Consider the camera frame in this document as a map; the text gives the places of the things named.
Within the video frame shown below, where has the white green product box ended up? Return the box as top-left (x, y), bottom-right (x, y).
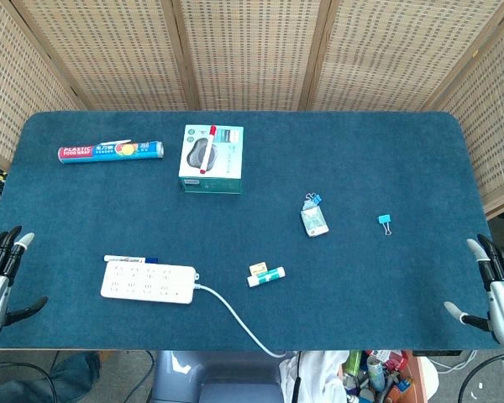
top-left (177, 123), bottom-right (245, 196)

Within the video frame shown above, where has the blue cloth on floor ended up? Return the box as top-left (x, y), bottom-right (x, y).
top-left (0, 352), bottom-right (102, 403)

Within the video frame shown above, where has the orange box of clutter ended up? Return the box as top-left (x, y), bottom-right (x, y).
top-left (344, 348), bottom-right (429, 403)

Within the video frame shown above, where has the grey blue chair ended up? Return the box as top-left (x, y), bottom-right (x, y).
top-left (150, 350), bottom-right (286, 403)

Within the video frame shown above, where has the black floor cable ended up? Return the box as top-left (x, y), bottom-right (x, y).
top-left (0, 349), bottom-right (157, 403)

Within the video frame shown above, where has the small white green packet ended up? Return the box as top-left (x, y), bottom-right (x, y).
top-left (300, 207), bottom-right (330, 238)

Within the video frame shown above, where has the white green glue stick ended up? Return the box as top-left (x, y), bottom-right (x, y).
top-left (246, 266), bottom-right (286, 288)

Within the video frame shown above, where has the white plastic bag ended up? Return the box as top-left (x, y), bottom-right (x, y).
top-left (279, 350), bottom-right (350, 403)

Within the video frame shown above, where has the white marker red cap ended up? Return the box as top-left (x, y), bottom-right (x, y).
top-left (198, 124), bottom-right (218, 175)

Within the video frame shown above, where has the white marker blue cap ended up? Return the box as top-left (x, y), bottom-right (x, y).
top-left (103, 254), bottom-right (160, 265)

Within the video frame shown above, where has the white power cable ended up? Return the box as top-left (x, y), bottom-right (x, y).
top-left (194, 283), bottom-right (294, 359)

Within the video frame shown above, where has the blue table mat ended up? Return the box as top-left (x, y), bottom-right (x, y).
top-left (0, 110), bottom-right (501, 352)

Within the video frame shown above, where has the white power strip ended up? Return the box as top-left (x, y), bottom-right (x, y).
top-left (99, 260), bottom-right (201, 306)

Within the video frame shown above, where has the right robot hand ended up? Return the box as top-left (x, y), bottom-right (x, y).
top-left (443, 233), bottom-right (504, 348)

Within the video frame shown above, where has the woven bamboo folding screen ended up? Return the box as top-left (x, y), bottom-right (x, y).
top-left (0, 0), bottom-right (504, 221)

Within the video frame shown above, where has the plastic food wrap roll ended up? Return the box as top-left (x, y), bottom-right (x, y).
top-left (57, 139), bottom-right (165, 165)

